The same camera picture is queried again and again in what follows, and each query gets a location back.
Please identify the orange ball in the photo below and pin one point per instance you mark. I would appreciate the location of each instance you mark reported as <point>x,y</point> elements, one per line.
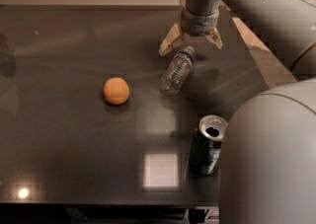
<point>116,91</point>

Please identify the green soda can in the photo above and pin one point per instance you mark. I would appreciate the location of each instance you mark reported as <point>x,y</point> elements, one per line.
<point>206,144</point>

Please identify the clear plastic water bottle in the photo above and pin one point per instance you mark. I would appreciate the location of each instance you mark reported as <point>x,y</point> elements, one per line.
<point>177,71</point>

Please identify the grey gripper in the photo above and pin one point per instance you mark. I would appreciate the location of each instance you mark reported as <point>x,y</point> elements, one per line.
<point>199,23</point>

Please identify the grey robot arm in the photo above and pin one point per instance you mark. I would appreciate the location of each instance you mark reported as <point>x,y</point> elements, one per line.
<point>268,154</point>

